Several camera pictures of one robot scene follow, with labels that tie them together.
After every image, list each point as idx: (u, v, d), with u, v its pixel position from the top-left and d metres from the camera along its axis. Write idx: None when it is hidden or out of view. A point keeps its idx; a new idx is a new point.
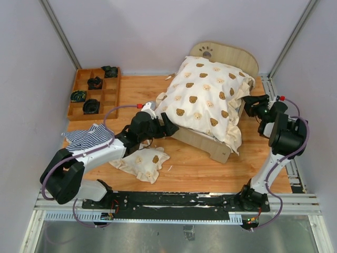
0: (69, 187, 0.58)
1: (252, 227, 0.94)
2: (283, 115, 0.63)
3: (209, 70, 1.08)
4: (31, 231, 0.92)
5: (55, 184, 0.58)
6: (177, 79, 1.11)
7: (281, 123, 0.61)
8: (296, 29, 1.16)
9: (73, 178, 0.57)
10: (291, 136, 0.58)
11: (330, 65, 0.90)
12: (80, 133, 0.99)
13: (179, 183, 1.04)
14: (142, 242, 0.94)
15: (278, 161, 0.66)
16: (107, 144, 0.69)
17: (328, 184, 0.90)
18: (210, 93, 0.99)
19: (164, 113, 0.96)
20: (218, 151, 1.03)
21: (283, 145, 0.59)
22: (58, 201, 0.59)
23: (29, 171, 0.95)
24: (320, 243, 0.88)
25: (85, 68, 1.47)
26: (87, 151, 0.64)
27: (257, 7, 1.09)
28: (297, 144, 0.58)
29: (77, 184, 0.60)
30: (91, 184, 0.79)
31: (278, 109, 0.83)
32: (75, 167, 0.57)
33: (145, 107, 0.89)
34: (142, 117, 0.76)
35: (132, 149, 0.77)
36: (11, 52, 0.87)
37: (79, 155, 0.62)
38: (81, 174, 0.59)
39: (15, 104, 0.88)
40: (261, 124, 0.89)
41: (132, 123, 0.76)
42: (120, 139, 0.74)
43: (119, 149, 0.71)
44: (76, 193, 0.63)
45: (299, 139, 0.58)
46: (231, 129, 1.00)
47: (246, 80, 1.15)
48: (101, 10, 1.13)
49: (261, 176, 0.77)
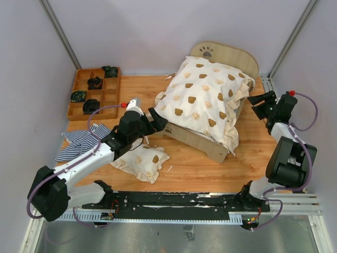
0: (55, 206, 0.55)
1: (252, 227, 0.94)
2: (286, 144, 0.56)
3: (209, 71, 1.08)
4: (31, 231, 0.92)
5: (40, 203, 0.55)
6: (177, 79, 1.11)
7: (283, 154, 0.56)
8: (296, 29, 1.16)
9: (58, 196, 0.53)
10: (290, 173, 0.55)
11: (331, 65, 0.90)
12: (80, 133, 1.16)
13: (178, 182, 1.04)
14: (142, 242, 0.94)
15: (275, 187, 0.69)
16: (92, 152, 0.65)
17: (328, 184, 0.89)
18: (209, 94, 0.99)
19: (151, 108, 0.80)
20: (215, 151, 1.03)
21: (280, 178, 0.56)
22: (48, 218, 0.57)
23: (29, 171, 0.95)
24: (320, 243, 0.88)
25: (85, 68, 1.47)
26: (69, 165, 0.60)
27: (257, 7, 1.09)
28: (297, 178, 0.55)
29: (64, 200, 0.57)
30: (87, 189, 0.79)
31: (289, 100, 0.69)
32: (57, 185, 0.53)
33: (130, 105, 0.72)
34: (132, 116, 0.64)
35: (122, 150, 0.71)
36: (12, 52, 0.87)
37: (61, 171, 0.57)
38: (65, 191, 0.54)
39: (15, 104, 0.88)
40: (270, 119, 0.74)
41: (119, 124, 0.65)
42: (108, 144, 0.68)
43: (106, 155, 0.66)
44: (66, 207, 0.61)
45: (298, 175, 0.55)
46: (228, 130, 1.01)
47: (245, 81, 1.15)
48: (102, 10, 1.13)
49: (260, 189, 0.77)
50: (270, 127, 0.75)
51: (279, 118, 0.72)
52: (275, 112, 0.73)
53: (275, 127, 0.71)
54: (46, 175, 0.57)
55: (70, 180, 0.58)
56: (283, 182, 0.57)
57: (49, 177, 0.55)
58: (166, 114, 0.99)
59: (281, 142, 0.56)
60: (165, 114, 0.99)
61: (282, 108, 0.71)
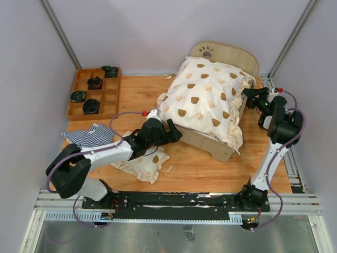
0: (73, 183, 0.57)
1: (252, 227, 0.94)
2: (281, 108, 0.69)
3: (211, 70, 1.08)
4: (31, 231, 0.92)
5: (60, 177, 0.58)
6: (178, 80, 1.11)
7: (279, 115, 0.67)
8: (296, 29, 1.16)
9: (79, 174, 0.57)
10: (288, 126, 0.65)
11: (330, 65, 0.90)
12: (80, 133, 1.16)
13: (180, 183, 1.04)
14: (142, 242, 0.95)
15: (278, 151, 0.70)
16: (116, 145, 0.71)
17: (328, 184, 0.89)
18: (211, 94, 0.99)
19: (170, 119, 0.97)
20: (220, 151, 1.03)
21: (281, 133, 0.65)
22: (61, 194, 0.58)
23: (29, 170, 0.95)
24: (320, 243, 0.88)
25: (86, 68, 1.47)
26: (95, 148, 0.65)
27: (257, 7, 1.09)
28: (293, 133, 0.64)
29: (81, 180, 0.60)
30: (94, 183, 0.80)
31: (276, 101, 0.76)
32: (81, 163, 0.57)
33: (150, 113, 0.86)
34: (155, 123, 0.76)
35: (138, 153, 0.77)
36: (11, 52, 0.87)
37: (87, 152, 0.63)
38: (87, 170, 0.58)
39: (15, 103, 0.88)
40: (262, 117, 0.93)
41: (143, 127, 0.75)
42: (129, 142, 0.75)
43: (126, 152, 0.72)
44: (78, 190, 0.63)
45: (294, 130, 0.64)
46: (233, 129, 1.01)
47: (246, 79, 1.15)
48: (102, 10, 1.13)
49: (261, 169, 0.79)
50: (261, 125, 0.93)
51: None
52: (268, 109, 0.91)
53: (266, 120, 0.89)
54: (73, 151, 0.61)
55: (92, 161, 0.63)
56: (282, 139, 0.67)
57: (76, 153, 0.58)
58: (169, 115, 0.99)
59: (275, 107, 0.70)
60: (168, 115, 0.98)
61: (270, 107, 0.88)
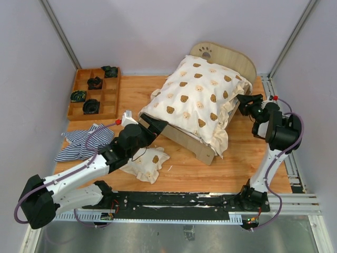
0: (40, 216, 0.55)
1: (252, 227, 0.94)
2: (278, 113, 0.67)
3: (205, 71, 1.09)
4: (31, 231, 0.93)
5: (27, 212, 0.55)
6: (172, 78, 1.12)
7: (277, 120, 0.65)
8: (296, 29, 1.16)
9: (43, 208, 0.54)
10: (287, 132, 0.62)
11: (330, 65, 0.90)
12: (80, 133, 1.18)
13: (178, 183, 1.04)
14: (142, 242, 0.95)
15: (276, 157, 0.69)
16: (86, 164, 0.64)
17: (328, 184, 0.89)
18: (201, 94, 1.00)
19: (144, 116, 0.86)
20: (202, 152, 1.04)
21: (281, 138, 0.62)
22: (32, 225, 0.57)
23: (29, 170, 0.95)
24: (320, 243, 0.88)
25: (85, 68, 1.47)
26: (59, 177, 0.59)
27: (257, 7, 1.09)
28: (293, 138, 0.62)
29: (51, 211, 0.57)
30: (82, 195, 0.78)
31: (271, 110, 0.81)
32: (44, 197, 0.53)
33: (124, 118, 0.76)
34: (131, 130, 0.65)
35: (118, 164, 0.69)
36: (11, 52, 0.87)
37: (50, 183, 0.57)
38: (51, 203, 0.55)
39: (15, 103, 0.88)
40: (256, 125, 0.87)
41: (119, 136, 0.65)
42: (105, 155, 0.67)
43: (100, 168, 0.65)
44: (53, 217, 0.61)
45: (294, 135, 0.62)
46: (218, 133, 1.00)
47: (241, 84, 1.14)
48: (102, 10, 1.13)
49: (260, 174, 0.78)
50: (256, 134, 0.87)
51: None
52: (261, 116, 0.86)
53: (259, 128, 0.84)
54: (36, 184, 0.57)
55: (57, 193, 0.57)
56: (282, 144, 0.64)
57: (37, 188, 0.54)
58: (157, 111, 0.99)
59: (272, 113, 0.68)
60: (157, 110, 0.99)
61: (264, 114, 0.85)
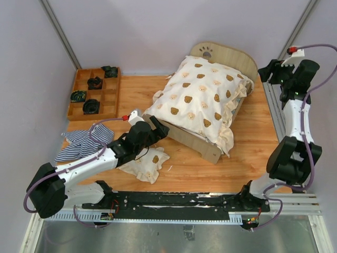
0: (50, 204, 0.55)
1: (252, 227, 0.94)
2: (287, 149, 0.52)
3: (207, 71, 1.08)
4: (31, 231, 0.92)
5: (37, 199, 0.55)
6: (175, 79, 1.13)
7: (283, 158, 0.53)
8: (296, 28, 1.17)
9: (54, 196, 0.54)
10: (289, 173, 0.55)
11: (330, 66, 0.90)
12: (80, 133, 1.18)
13: (179, 183, 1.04)
14: (142, 242, 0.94)
15: (276, 184, 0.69)
16: (96, 156, 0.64)
17: (328, 184, 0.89)
18: (205, 94, 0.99)
19: (154, 117, 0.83)
20: (209, 151, 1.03)
21: (283, 172, 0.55)
22: (41, 214, 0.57)
23: (29, 170, 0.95)
24: (320, 243, 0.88)
25: (85, 68, 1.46)
26: (71, 166, 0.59)
27: (257, 8, 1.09)
28: (294, 179, 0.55)
29: (60, 200, 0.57)
30: (87, 190, 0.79)
31: (309, 68, 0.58)
32: (56, 185, 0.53)
33: (131, 116, 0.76)
34: (143, 126, 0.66)
35: (125, 159, 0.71)
36: (12, 52, 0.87)
37: (62, 171, 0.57)
38: (62, 191, 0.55)
39: (15, 103, 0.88)
40: (285, 90, 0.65)
41: (130, 131, 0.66)
42: (113, 149, 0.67)
43: (109, 161, 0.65)
44: (60, 208, 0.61)
45: (296, 176, 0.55)
46: (224, 132, 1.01)
47: (243, 82, 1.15)
48: (102, 11, 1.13)
49: (259, 190, 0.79)
50: (286, 100, 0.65)
51: (296, 88, 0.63)
52: (291, 82, 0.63)
53: (287, 106, 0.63)
54: (48, 172, 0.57)
55: (69, 181, 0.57)
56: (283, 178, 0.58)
57: (49, 175, 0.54)
58: (161, 112, 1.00)
59: (281, 145, 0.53)
60: (160, 112, 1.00)
61: (299, 77, 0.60)
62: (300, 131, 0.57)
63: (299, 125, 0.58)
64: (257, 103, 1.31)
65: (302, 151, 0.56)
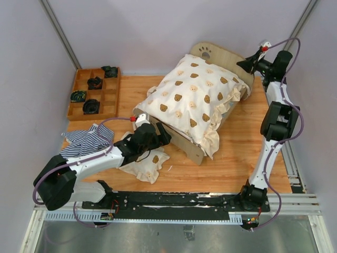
0: (58, 196, 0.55)
1: (252, 227, 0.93)
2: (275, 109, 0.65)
3: (202, 71, 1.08)
4: (31, 231, 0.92)
5: (46, 190, 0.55)
6: (169, 76, 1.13)
7: (273, 117, 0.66)
8: (297, 27, 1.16)
9: (65, 188, 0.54)
10: (278, 129, 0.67)
11: (330, 65, 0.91)
12: (80, 133, 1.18)
13: (178, 183, 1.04)
14: (142, 242, 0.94)
15: (273, 147, 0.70)
16: (105, 152, 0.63)
17: (328, 184, 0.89)
18: (196, 94, 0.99)
19: (160, 124, 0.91)
20: (193, 152, 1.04)
21: (274, 130, 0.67)
22: (48, 206, 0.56)
23: (29, 170, 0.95)
24: (320, 243, 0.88)
25: (85, 68, 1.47)
26: (81, 158, 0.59)
27: (258, 7, 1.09)
28: (284, 134, 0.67)
29: (69, 192, 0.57)
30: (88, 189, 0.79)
31: (284, 59, 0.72)
32: (67, 176, 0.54)
33: (139, 118, 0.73)
34: (148, 127, 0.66)
35: (130, 159, 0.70)
36: (11, 52, 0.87)
37: (73, 163, 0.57)
38: (73, 183, 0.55)
39: (14, 104, 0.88)
40: (266, 76, 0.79)
41: (135, 131, 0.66)
42: (119, 148, 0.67)
43: (116, 158, 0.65)
44: (66, 201, 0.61)
45: (285, 131, 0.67)
46: (210, 134, 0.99)
47: (238, 87, 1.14)
48: (102, 10, 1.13)
49: (259, 167, 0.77)
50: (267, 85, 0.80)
51: (275, 75, 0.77)
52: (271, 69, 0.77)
53: (269, 87, 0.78)
54: (59, 163, 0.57)
55: (79, 173, 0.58)
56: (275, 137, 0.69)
57: (61, 166, 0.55)
58: (150, 108, 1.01)
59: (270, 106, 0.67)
60: (150, 108, 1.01)
61: (277, 65, 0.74)
62: (282, 97, 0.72)
63: (280, 94, 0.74)
64: (256, 103, 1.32)
65: (285, 112, 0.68)
